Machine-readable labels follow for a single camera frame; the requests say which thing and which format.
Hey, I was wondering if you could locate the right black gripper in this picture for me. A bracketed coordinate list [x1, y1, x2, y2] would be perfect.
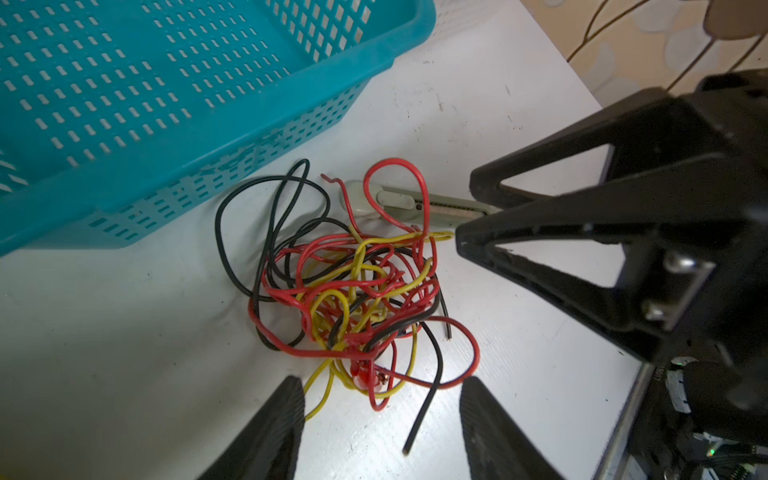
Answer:
[456, 69, 767, 444]

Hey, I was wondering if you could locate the yellow cable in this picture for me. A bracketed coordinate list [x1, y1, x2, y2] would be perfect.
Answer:
[303, 230, 455, 422]

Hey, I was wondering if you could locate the black cable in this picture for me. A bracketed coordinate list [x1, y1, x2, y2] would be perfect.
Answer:
[214, 158, 453, 456]

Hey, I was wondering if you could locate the teal plastic basket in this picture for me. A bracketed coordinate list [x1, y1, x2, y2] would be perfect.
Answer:
[1, 0, 436, 253]

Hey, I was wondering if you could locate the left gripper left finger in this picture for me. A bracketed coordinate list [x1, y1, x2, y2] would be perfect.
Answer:
[200, 376, 305, 480]

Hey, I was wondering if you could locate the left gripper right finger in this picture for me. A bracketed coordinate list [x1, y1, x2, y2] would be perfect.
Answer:
[459, 377, 561, 480]

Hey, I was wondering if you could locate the green utility knife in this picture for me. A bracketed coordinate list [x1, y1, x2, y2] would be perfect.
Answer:
[342, 181, 499, 226]

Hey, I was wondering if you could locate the red cable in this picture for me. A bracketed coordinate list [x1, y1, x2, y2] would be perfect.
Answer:
[248, 157, 482, 413]

